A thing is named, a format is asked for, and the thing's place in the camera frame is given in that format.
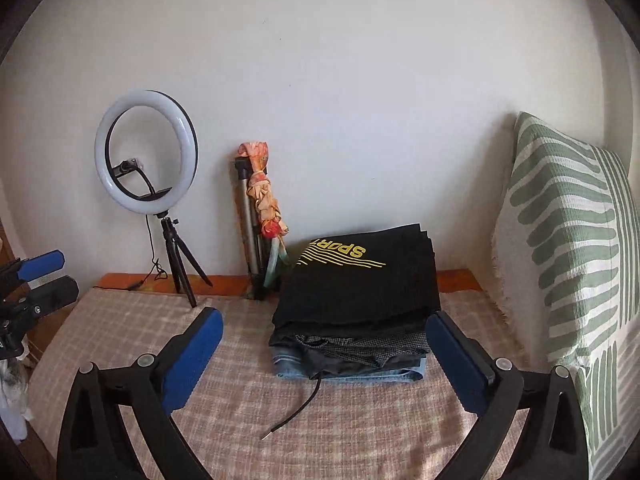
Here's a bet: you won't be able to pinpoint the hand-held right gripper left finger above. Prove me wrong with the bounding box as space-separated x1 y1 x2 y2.
56 306 224 480

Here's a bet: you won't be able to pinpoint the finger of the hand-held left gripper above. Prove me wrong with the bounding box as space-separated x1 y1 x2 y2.
0 276 80 330
0 250 66 286

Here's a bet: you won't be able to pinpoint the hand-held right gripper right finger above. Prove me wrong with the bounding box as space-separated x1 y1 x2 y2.
426 310 588 480

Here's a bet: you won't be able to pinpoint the black pants with yellow print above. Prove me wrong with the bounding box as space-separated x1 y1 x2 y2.
271 224 442 336

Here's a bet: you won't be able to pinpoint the grey checked folded pants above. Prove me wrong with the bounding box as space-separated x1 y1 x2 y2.
295 332 431 368

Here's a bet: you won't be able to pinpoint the beige checked blanket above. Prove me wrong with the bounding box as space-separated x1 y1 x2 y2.
27 287 531 480

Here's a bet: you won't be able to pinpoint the folded blue jeans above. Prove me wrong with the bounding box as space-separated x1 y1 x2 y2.
271 347 428 383

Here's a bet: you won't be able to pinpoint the small black tripod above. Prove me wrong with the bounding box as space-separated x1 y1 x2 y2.
156 212 213 308

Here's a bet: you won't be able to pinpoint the folded silver tripod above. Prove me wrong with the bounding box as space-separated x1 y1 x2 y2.
234 157 271 301

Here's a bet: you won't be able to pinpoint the folded tripod with orange cloth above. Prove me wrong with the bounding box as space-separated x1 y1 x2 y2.
237 141 291 291

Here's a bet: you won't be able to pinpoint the green striped white pillow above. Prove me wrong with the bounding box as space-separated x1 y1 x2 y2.
492 111 640 480

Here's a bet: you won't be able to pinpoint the black ring light cable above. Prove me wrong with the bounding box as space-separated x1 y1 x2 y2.
92 215 168 291

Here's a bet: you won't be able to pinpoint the dark pants with drawstring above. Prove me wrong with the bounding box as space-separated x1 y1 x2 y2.
260 335 426 442

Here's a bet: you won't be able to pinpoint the white ring light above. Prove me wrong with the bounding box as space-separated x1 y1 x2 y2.
95 89 199 217

